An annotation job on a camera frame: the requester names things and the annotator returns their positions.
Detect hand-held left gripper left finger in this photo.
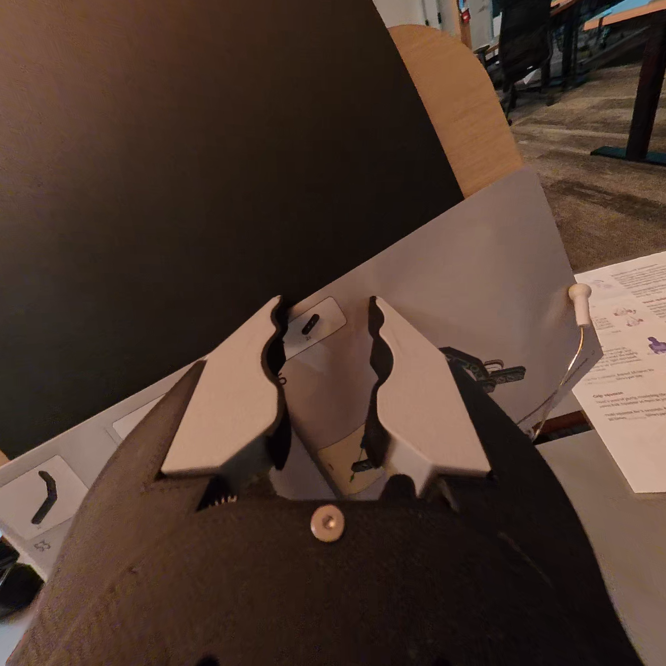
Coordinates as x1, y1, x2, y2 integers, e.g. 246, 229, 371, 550
160, 296, 292, 497

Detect black office chair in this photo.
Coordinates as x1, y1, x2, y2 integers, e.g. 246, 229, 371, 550
486, 0, 555, 127

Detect dark desk partition wooden edge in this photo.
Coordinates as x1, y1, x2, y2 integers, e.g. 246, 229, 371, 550
0, 0, 523, 460

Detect printed paper sheet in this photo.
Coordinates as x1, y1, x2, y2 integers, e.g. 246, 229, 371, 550
572, 252, 666, 493

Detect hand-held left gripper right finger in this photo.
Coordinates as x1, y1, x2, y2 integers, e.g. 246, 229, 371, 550
361, 297, 492, 497

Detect wooden desk black legs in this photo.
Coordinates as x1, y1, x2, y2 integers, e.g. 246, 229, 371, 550
583, 0, 666, 163

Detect dark object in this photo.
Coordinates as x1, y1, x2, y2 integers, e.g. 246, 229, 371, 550
0, 536, 46, 620

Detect grey lego instruction booklet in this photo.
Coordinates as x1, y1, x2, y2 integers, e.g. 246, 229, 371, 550
0, 166, 604, 553

